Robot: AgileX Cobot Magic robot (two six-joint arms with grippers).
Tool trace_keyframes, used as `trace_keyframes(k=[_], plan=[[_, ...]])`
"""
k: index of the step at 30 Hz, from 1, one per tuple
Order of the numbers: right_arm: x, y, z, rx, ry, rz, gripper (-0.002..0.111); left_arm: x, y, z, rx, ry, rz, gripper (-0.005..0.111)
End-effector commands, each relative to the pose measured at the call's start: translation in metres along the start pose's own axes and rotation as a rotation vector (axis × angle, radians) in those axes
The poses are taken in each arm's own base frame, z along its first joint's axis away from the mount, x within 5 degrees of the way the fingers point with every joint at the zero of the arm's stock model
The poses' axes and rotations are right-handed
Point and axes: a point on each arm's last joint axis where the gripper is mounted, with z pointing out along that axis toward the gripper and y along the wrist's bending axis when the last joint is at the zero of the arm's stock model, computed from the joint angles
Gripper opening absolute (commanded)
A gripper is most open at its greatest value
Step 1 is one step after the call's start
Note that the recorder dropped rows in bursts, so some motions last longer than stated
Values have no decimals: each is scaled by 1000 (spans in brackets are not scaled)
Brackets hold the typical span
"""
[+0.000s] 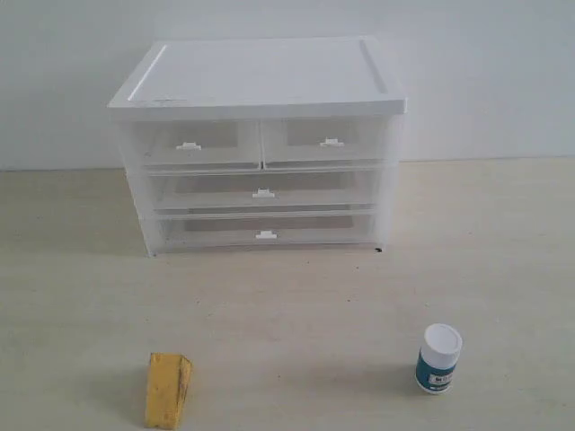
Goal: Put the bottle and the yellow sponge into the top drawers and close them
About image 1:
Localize yellow cheese wedge block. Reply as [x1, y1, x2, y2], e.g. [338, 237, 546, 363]
[145, 352, 193, 430]

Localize blue bottle white cap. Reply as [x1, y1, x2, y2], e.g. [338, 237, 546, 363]
[415, 323, 463, 392]

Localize middle wide clear drawer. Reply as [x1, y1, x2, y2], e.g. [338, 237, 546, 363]
[150, 170, 379, 214]

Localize wide clear drawer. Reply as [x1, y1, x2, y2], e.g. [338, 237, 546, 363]
[150, 170, 379, 214]
[160, 210, 381, 250]

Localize white plastic drawer cabinet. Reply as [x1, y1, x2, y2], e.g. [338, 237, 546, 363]
[108, 36, 407, 256]

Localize bottom wide clear drawer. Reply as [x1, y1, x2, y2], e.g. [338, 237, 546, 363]
[160, 210, 381, 250]

